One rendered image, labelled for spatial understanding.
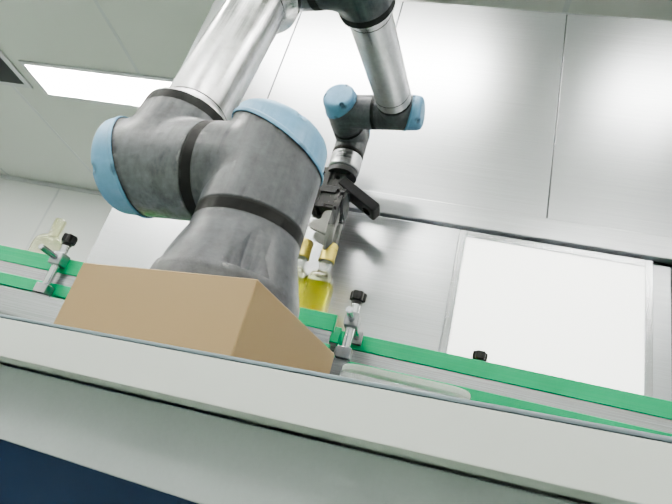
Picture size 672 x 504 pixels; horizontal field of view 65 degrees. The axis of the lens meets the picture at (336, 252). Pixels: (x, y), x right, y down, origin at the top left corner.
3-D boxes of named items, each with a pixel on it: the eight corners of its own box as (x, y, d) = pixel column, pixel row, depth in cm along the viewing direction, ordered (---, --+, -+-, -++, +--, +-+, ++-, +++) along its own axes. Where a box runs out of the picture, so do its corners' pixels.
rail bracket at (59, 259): (53, 300, 102) (83, 240, 107) (29, 286, 95) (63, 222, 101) (35, 296, 103) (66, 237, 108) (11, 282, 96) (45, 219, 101)
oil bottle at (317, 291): (311, 375, 106) (337, 280, 115) (306, 368, 101) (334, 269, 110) (285, 369, 108) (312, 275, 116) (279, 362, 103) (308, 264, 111)
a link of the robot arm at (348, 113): (373, 80, 114) (381, 115, 123) (325, 80, 117) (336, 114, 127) (365, 108, 111) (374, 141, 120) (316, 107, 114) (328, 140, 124)
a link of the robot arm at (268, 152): (283, 198, 48) (320, 87, 54) (161, 188, 52) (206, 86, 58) (318, 257, 58) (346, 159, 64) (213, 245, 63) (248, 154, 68)
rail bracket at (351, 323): (356, 375, 98) (370, 313, 103) (347, 351, 83) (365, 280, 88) (340, 372, 99) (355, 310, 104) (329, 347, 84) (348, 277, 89)
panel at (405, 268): (646, 414, 107) (647, 266, 121) (653, 412, 105) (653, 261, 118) (239, 325, 126) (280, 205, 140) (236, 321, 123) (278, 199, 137)
